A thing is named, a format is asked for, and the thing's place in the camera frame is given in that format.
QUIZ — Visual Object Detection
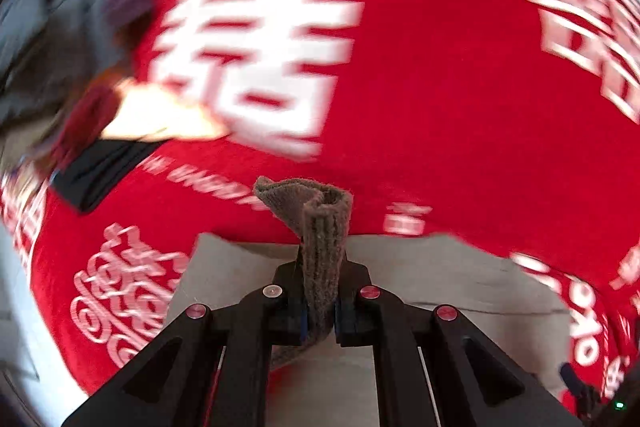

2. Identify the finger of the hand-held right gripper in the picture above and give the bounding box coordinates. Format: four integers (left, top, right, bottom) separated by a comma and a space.
559, 362, 588, 400

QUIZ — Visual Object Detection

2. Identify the pile of mixed clothes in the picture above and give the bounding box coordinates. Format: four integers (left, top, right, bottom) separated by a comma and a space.
0, 0, 146, 132

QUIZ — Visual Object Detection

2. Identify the red printed blanket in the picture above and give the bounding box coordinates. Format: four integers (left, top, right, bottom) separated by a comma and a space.
0, 0, 640, 408

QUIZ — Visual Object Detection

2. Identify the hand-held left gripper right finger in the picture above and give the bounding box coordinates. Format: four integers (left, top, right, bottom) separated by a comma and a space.
334, 261, 584, 427

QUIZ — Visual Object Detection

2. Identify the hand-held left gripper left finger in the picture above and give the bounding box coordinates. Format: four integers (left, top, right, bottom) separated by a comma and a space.
62, 261, 308, 427

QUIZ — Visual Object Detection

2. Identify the cream cloth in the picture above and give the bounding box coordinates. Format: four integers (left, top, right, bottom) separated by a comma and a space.
99, 78, 232, 144

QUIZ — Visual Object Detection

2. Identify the dark red cloth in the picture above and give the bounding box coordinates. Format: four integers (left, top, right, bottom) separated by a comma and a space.
47, 82, 125, 175

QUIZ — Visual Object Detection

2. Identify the black cloth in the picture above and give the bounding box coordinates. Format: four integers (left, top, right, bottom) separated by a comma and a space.
49, 138, 163, 214

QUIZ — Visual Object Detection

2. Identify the grey fleece small cloth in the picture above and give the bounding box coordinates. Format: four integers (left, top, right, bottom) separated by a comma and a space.
167, 176, 573, 427

